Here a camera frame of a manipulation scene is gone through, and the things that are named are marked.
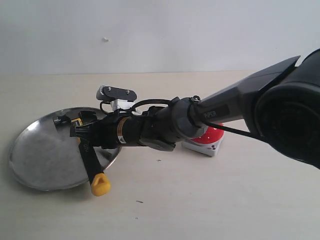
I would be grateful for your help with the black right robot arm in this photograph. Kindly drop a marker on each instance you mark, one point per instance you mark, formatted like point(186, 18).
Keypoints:
point(279, 105)

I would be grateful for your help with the white tape on mount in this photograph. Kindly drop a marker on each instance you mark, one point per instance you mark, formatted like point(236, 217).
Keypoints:
point(120, 104)

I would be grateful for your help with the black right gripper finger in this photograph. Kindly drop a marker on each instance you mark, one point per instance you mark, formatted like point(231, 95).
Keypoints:
point(85, 132)
point(88, 116)

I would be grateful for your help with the red dome push button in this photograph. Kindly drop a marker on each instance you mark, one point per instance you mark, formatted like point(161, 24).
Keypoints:
point(211, 137)

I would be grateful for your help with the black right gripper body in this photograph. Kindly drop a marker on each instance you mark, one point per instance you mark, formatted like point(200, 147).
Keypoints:
point(104, 132)

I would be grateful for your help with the black yellow claw hammer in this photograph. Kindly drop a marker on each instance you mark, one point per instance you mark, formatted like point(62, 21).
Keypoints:
point(99, 183)

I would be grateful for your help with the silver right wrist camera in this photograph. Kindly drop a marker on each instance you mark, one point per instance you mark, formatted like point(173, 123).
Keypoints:
point(109, 94)

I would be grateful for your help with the round stainless steel plate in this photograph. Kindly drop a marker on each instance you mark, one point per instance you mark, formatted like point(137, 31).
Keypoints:
point(45, 159)

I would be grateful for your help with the grey button base box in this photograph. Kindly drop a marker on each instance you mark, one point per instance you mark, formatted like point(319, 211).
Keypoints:
point(202, 149)

